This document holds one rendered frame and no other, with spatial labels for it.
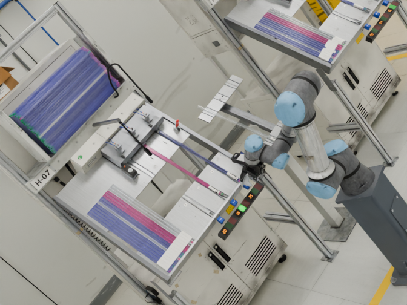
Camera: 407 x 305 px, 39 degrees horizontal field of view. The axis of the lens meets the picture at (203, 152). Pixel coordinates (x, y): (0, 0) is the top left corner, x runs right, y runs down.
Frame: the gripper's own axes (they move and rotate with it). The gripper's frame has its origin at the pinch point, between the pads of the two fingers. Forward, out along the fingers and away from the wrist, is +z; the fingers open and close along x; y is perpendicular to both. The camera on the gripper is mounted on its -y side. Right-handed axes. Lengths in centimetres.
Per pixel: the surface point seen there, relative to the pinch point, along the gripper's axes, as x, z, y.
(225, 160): 5.9, 9.9, -16.8
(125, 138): -16, 4, -63
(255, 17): 96, 13, -58
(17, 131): -49, -17, -97
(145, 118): -1, 2, -62
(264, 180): 10.8, 16.7, 3.9
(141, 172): -24, 10, -47
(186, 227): -34.4, 9.9, -10.9
